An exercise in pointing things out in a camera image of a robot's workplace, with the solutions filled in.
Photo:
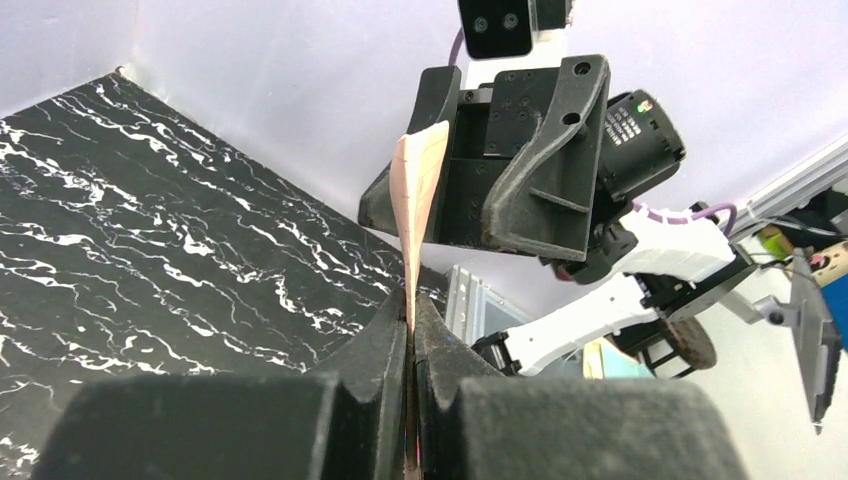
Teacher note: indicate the aluminium front rail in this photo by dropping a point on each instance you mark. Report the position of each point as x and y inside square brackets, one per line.
[475, 309]

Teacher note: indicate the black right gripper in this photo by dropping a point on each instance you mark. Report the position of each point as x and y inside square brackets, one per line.
[522, 170]

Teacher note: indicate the cream paper letter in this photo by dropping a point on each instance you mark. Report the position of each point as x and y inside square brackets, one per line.
[413, 177]

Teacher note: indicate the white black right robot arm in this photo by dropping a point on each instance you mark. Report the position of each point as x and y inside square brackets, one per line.
[642, 265]

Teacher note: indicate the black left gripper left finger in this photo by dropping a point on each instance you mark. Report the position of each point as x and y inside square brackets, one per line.
[340, 420]

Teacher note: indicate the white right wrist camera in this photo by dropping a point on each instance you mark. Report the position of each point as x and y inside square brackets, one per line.
[495, 29]

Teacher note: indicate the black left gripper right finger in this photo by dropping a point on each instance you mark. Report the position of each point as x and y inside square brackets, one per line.
[477, 423]

